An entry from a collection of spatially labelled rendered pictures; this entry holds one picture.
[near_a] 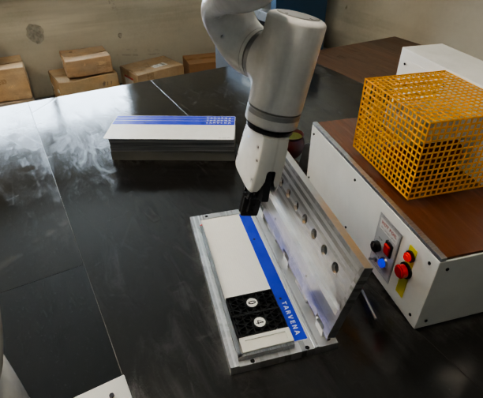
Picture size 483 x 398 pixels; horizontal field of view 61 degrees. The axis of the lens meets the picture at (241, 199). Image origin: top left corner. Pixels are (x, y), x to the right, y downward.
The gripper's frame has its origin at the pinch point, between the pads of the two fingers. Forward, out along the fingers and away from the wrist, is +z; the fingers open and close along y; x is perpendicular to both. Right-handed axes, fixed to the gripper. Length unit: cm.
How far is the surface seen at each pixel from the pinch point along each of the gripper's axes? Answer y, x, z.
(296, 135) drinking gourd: -50, 32, 9
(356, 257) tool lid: 13.2, 15.1, 1.1
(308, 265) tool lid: 2.5, 14.6, 13.2
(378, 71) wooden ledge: -122, 105, 4
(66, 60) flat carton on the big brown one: -320, -53, 80
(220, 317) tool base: 4.9, -2.3, 23.8
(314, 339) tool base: 14.3, 13.2, 20.5
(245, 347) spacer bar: 13.3, 0.2, 22.2
